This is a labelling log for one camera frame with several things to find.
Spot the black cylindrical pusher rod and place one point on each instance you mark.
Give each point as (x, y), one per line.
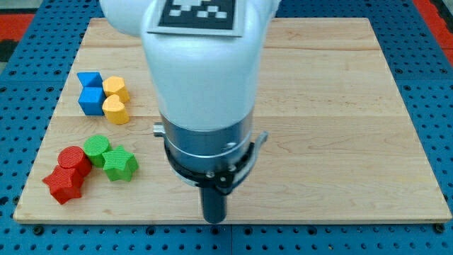
(214, 205)

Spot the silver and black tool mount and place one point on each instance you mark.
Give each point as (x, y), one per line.
(218, 159)

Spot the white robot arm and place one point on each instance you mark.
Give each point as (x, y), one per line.
(204, 60)

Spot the green star block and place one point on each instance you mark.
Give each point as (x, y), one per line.
(119, 164)

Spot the red star block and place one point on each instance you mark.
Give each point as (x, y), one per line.
(64, 184)

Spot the yellow heart block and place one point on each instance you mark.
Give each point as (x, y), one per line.
(115, 111)

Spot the wooden board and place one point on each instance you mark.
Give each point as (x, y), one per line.
(341, 147)

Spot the green cylinder block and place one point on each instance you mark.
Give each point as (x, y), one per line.
(94, 148)

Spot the yellow pentagon block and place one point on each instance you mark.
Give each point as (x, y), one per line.
(115, 85)

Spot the blue cube block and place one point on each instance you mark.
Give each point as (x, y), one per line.
(91, 100)

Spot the fiducial marker tag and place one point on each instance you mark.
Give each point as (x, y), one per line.
(198, 17)

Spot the red cylinder block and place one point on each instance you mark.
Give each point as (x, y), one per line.
(74, 157)

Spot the blue triangular block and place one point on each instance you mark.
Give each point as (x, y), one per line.
(90, 79)

